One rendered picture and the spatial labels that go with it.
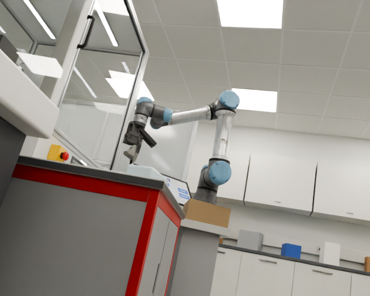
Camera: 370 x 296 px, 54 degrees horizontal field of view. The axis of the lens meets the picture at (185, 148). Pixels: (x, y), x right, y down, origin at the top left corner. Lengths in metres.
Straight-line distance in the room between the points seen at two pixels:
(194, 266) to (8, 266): 0.98
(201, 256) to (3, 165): 1.14
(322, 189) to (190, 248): 3.47
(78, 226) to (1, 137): 0.34
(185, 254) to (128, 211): 0.84
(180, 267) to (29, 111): 1.17
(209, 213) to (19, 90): 1.22
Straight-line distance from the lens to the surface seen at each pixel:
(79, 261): 1.16
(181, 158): 3.64
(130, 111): 2.59
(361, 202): 5.24
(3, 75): 0.96
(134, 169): 1.19
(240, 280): 4.64
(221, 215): 1.94
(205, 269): 1.94
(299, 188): 5.16
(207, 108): 2.16
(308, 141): 5.77
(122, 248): 1.12
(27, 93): 1.04
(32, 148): 1.60
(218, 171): 1.90
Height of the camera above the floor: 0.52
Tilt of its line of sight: 18 degrees up
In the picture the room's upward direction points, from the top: 12 degrees clockwise
